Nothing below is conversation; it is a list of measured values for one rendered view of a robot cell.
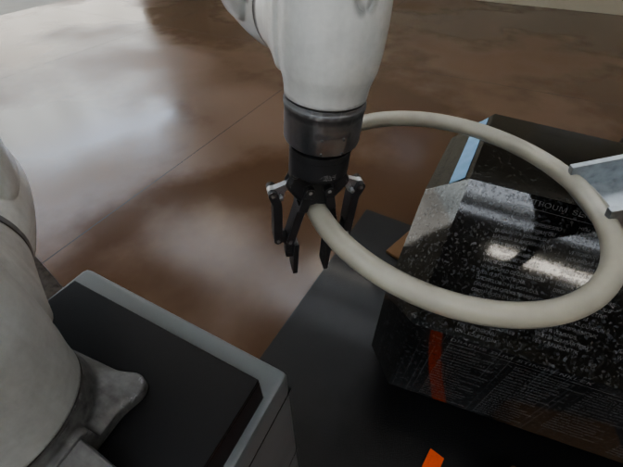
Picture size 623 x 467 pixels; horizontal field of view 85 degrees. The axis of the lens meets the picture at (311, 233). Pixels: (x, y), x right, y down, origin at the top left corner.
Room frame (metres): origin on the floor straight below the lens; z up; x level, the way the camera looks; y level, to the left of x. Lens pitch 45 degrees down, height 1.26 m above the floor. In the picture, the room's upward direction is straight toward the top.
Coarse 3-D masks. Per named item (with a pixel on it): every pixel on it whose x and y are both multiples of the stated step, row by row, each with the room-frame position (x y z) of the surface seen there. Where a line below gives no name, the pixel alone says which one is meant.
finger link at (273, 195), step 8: (272, 184) 0.36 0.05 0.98; (272, 192) 0.34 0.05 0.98; (272, 200) 0.34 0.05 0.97; (272, 208) 0.35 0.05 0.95; (280, 208) 0.34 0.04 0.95; (272, 216) 0.36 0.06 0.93; (280, 216) 0.34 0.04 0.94; (272, 224) 0.36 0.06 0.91; (280, 224) 0.34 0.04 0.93; (280, 232) 0.34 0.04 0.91; (280, 240) 0.34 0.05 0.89
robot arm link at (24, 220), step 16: (0, 144) 0.33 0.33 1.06; (0, 160) 0.30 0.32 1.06; (16, 160) 0.37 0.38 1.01; (0, 176) 0.28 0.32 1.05; (16, 176) 0.31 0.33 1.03; (0, 192) 0.27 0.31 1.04; (16, 192) 0.29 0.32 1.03; (0, 208) 0.25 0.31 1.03; (16, 208) 0.27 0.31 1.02; (32, 208) 0.31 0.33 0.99; (16, 224) 0.25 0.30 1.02; (32, 224) 0.28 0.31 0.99; (32, 240) 0.26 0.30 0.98; (32, 256) 0.24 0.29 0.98
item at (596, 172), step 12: (612, 156) 0.49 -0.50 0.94; (576, 168) 0.48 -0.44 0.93; (588, 168) 0.48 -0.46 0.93; (600, 168) 0.48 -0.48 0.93; (612, 168) 0.48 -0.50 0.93; (588, 180) 0.48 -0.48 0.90; (600, 180) 0.48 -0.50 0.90; (612, 180) 0.48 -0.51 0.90; (600, 192) 0.45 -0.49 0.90; (612, 192) 0.45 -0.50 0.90; (612, 204) 0.42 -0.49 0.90; (612, 216) 0.37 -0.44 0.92
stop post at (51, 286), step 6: (36, 258) 0.80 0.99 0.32; (36, 264) 0.79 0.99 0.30; (42, 264) 0.80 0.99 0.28; (42, 270) 0.79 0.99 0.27; (42, 276) 0.78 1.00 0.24; (48, 276) 0.79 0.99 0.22; (42, 282) 0.77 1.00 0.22; (48, 282) 0.78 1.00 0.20; (54, 282) 0.79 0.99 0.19; (48, 288) 0.77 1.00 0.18; (54, 288) 0.78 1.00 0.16; (60, 288) 0.79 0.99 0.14; (48, 294) 0.76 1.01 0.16; (54, 294) 0.77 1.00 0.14
